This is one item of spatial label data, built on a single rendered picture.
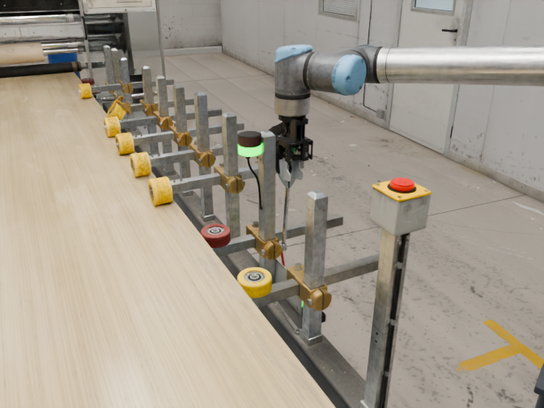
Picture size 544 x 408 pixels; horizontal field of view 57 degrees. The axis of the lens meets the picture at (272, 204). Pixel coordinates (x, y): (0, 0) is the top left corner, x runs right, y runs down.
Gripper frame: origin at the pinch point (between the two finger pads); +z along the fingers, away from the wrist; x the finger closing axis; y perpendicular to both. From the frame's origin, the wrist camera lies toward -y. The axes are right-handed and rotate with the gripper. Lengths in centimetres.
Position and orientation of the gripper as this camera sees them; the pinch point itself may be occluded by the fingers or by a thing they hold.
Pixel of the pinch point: (286, 182)
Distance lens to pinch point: 138.8
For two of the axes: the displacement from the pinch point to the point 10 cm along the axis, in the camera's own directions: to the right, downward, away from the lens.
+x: 8.9, -1.9, 4.1
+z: 0.0, 9.1, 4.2
